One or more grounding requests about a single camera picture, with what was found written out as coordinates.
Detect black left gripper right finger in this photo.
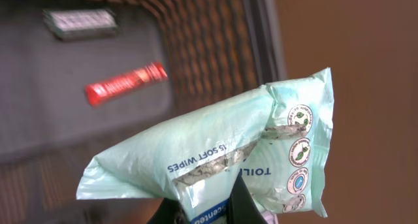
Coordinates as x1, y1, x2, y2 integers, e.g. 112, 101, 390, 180
227, 175, 267, 224

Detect green medicine box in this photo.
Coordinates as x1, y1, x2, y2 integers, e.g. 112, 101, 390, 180
43, 9, 119, 40

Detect red sachet stick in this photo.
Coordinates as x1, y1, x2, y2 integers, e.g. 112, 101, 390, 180
84, 63, 168, 106

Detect grey plastic basket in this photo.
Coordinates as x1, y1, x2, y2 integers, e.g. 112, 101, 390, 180
1, 0, 285, 223

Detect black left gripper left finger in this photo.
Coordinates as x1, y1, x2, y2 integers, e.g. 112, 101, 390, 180
147, 198, 189, 224

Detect mint green wipes pack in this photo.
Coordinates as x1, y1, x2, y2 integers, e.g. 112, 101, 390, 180
76, 68, 334, 223

